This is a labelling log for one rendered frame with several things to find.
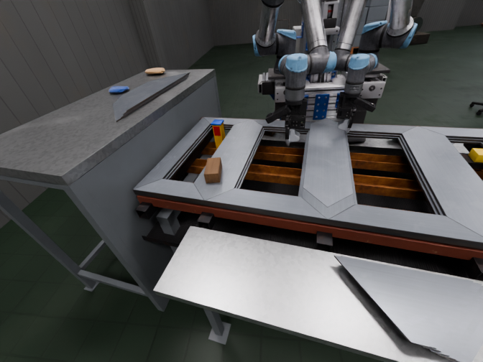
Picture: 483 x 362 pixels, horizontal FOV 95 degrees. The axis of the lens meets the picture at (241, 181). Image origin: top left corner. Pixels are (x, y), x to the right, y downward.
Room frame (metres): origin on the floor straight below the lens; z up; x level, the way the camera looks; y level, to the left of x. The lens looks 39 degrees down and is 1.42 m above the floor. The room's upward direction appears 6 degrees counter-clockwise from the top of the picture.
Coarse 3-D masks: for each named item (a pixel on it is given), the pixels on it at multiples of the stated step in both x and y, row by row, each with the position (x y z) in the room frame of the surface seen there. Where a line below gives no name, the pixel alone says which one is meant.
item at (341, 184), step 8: (304, 176) 0.70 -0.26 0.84; (312, 176) 0.70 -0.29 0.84; (320, 176) 0.69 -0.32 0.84; (304, 184) 0.65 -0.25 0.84; (312, 184) 0.65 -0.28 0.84; (320, 184) 0.64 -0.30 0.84; (328, 184) 0.64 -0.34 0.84; (336, 184) 0.63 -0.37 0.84; (344, 184) 0.63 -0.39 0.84; (352, 192) 0.58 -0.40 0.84
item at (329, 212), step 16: (208, 128) 1.27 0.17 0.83; (224, 128) 1.27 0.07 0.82; (272, 128) 1.18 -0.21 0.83; (192, 144) 1.07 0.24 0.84; (256, 144) 1.02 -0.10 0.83; (400, 144) 0.89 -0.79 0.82; (480, 144) 0.83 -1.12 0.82; (304, 160) 0.84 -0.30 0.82; (240, 176) 0.76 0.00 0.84; (352, 176) 0.69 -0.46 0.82; (416, 176) 0.66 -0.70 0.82; (144, 192) 0.72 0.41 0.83; (304, 192) 0.61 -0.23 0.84; (432, 192) 0.54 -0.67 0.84; (240, 208) 0.57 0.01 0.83; (256, 208) 0.55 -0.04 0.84; (320, 208) 0.52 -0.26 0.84; (336, 208) 0.51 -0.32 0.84; (432, 208) 0.48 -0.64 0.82; (336, 224) 0.46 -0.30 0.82; (352, 224) 0.44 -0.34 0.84; (432, 240) 0.37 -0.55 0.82; (448, 240) 0.35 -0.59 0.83; (464, 240) 0.34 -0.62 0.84
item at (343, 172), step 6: (306, 168) 0.75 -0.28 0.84; (312, 168) 0.75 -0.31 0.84; (318, 168) 0.74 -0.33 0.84; (324, 168) 0.74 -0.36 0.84; (330, 168) 0.74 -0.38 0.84; (336, 168) 0.73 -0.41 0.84; (342, 168) 0.73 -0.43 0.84; (348, 168) 0.72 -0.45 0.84; (306, 174) 0.71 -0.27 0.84; (312, 174) 0.71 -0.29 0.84; (318, 174) 0.71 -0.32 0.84; (324, 174) 0.70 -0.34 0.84; (330, 174) 0.70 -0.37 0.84; (336, 174) 0.69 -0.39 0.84; (342, 174) 0.69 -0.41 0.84; (348, 174) 0.69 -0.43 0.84
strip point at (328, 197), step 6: (312, 192) 0.60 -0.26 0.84; (318, 192) 0.60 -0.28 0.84; (324, 192) 0.59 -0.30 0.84; (330, 192) 0.59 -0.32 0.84; (336, 192) 0.59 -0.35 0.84; (342, 192) 0.58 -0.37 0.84; (348, 192) 0.58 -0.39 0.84; (318, 198) 0.57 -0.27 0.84; (324, 198) 0.56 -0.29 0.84; (330, 198) 0.56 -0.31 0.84; (336, 198) 0.56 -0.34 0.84; (342, 198) 0.55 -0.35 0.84; (324, 204) 0.54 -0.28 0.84; (330, 204) 0.53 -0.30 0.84
